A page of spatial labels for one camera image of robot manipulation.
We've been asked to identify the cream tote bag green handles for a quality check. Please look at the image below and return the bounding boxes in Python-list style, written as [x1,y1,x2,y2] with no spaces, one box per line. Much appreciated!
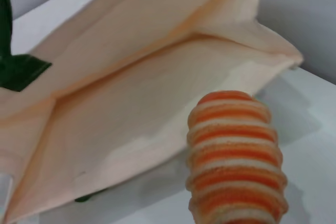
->
[0,0,305,224]

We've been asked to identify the orange striped spiral bread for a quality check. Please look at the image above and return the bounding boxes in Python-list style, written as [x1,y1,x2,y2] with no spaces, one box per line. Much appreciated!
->
[185,90,288,224]

